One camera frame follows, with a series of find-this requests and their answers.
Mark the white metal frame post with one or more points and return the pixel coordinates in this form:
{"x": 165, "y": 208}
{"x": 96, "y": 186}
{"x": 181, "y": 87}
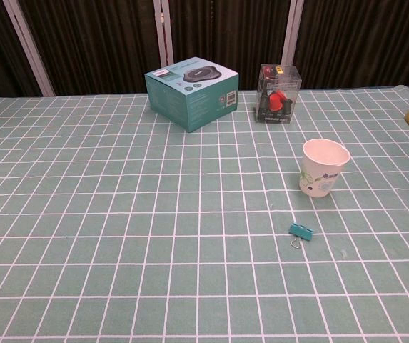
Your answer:
{"x": 163, "y": 32}
{"x": 29, "y": 46}
{"x": 293, "y": 35}

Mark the green white checked tablecloth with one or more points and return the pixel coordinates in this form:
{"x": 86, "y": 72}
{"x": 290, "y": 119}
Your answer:
{"x": 118, "y": 214}

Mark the dark pleated curtain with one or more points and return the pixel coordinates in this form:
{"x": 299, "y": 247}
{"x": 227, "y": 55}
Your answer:
{"x": 97, "y": 39}

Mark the white paper cup green print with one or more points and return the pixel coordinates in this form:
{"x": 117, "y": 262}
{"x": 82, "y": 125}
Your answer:
{"x": 316, "y": 178}

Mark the small blue binder clip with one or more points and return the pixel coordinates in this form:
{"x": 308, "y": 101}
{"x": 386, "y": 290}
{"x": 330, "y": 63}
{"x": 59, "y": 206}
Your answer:
{"x": 300, "y": 229}

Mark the teal cardboard product box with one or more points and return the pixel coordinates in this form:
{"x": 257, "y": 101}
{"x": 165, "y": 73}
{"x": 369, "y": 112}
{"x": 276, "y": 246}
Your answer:
{"x": 175, "y": 103}

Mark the clear plastic box red toy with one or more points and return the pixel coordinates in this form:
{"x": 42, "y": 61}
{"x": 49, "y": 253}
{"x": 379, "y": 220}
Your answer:
{"x": 277, "y": 100}

